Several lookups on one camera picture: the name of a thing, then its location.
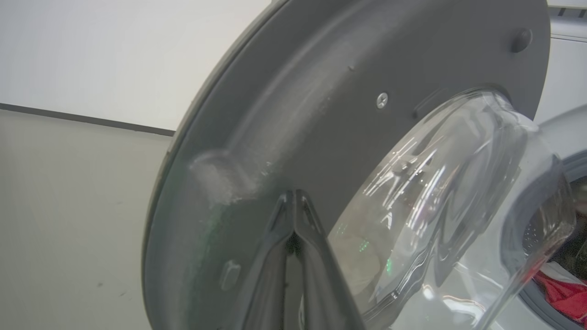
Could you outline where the grey baseboard strip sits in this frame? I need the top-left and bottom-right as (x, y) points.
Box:
(0, 103), (176, 137)

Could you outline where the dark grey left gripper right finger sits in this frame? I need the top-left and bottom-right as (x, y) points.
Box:
(294, 190), (365, 330)

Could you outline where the round black glass washer door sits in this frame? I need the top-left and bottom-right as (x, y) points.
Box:
(142, 0), (576, 330)

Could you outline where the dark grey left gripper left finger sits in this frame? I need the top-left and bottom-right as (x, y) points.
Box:
(242, 190), (295, 330)

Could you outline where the white front-load washing machine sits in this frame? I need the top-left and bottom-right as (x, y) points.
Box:
(477, 0), (587, 330)

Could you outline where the stainless steel washing machine drum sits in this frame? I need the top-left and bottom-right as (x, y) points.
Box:
(523, 176), (587, 280)

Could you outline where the red and white garment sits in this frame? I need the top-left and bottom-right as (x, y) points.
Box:
(533, 261), (587, 324)

